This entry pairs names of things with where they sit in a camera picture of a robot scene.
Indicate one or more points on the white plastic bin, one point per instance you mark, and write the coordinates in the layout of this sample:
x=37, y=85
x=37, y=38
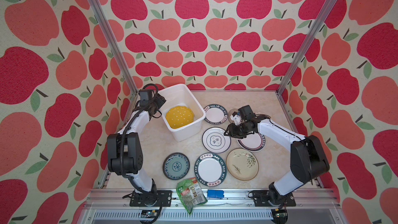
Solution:
x=180, y=95

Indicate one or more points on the smoky translucent glass plate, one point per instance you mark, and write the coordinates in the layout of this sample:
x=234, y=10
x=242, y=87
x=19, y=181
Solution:
x=230, y=113

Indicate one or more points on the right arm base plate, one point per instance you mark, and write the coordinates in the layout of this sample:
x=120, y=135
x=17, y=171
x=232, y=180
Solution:
x=270, y=198

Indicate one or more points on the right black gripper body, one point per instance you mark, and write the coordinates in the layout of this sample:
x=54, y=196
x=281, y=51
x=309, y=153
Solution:
x=241, y=130

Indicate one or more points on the right aluminium frame post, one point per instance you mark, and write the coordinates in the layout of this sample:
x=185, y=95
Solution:
x=313, y=30

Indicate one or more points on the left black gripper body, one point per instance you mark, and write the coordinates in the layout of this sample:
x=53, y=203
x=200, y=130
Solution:
x=157, y=102

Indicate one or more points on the large dark-rimmed lettered plate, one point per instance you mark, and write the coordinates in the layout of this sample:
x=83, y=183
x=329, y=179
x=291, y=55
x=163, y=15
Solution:
x=210, y=169

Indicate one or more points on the small dark-rimmed lettered plate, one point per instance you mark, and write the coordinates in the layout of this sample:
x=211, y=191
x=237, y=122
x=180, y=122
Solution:
x=215, y=114

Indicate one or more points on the beige bamboo print plate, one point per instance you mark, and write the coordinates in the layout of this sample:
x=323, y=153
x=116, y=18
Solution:
x=242, y=164

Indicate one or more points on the yellow dotted scalloped plate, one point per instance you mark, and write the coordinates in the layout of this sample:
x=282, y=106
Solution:
x=179, y=116

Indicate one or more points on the green snack packet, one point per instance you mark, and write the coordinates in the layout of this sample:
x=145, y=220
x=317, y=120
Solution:
x=190, y=194

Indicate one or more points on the white plate green red rim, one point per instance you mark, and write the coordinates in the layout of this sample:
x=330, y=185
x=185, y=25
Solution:
x=253, y=142

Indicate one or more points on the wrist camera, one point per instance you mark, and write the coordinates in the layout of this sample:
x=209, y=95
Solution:
x=146, y=97
x=236, y=118

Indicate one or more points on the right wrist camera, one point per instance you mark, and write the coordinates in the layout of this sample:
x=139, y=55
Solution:
x=236, y=118

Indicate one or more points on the aluminium frame post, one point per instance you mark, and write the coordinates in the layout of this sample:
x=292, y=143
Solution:
x=313, y=30
x=112, y=43

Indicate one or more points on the blue box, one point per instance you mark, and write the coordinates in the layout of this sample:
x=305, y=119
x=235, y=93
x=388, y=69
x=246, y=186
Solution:
x=215, y=194

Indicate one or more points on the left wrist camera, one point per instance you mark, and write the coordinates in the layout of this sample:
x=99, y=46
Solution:
x=146, y=97

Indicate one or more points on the left aluminium frame post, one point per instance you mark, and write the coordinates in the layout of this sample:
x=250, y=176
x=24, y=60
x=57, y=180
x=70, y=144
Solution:
x=112, y=43

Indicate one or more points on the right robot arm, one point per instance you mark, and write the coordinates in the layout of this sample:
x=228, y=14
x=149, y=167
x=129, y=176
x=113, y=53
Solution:
x=307, y=157

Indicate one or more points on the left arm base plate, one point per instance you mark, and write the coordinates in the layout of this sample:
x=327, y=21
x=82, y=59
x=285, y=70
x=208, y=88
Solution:
x=163, y=199

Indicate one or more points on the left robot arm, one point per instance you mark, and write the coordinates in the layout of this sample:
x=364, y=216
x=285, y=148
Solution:
x=124, y=150

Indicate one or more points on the blue green patterned plate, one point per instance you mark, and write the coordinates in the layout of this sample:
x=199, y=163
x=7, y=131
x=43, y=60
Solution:
x=176, y=166

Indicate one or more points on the front aluminium rail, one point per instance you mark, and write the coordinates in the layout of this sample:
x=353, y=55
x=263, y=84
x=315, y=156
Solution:
x=304, y=206

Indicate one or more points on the white plate black flower outline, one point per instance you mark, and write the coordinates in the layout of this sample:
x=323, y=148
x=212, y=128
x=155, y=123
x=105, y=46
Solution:
x=213, y=140

